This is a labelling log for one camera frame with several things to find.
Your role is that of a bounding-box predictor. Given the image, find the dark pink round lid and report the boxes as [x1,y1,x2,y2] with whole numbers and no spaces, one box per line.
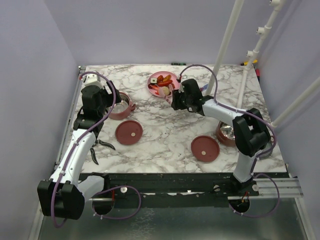
[115,120,143,146]

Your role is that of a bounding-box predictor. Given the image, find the red white shrimp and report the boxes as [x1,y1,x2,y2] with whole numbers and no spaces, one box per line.
[148,84,159,96]

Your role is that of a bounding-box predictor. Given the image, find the pink food tongs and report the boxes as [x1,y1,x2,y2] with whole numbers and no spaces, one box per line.
[162,83,175,105]

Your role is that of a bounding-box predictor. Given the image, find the dark red steel lunch pot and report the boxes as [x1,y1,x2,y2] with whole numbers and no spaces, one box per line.
[215,121,236,147]

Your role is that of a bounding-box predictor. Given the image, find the pink steel lunch pot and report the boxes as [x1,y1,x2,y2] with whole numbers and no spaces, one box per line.
[108,92,136,121]

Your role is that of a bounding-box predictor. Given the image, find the green black screwdriver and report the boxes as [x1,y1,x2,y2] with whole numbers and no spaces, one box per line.
[171,62,187,66]

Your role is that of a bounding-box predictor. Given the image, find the purple cable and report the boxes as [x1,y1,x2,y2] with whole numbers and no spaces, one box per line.
[49,71,142,229]
[177,64,281,218]

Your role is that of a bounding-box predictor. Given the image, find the white pipe frame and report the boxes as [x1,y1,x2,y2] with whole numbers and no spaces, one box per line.
[205,0,320,128]

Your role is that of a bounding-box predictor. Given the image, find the yellow brown food piece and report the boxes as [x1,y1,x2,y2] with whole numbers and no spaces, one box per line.
[163,75,172,81]

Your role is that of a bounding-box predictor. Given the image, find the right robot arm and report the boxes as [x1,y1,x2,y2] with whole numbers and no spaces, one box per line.
[171,78,275,196]

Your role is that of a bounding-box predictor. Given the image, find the pink food plate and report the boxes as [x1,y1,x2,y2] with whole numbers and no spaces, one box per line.
[147,71,180,97]

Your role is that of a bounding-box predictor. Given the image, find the red sausage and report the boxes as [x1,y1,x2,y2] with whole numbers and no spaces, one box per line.
[159,80,173,87]

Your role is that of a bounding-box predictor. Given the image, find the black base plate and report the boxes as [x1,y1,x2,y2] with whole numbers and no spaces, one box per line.
[49,171,261,208]

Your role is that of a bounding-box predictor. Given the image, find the aluminium table edge rail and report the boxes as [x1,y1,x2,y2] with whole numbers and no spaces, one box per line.
[54,77,82,169]

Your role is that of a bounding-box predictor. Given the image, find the white steamed bun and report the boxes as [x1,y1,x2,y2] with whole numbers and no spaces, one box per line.
[161,86,171,96]

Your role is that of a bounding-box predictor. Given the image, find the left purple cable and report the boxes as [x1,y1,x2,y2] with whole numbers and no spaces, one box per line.
[49,71,142,229]

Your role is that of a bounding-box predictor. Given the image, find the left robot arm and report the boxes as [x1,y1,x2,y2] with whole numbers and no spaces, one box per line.
[37,83,121,220]

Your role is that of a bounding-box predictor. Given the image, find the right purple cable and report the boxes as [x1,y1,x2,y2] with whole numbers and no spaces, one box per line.
[177,64,281,218]

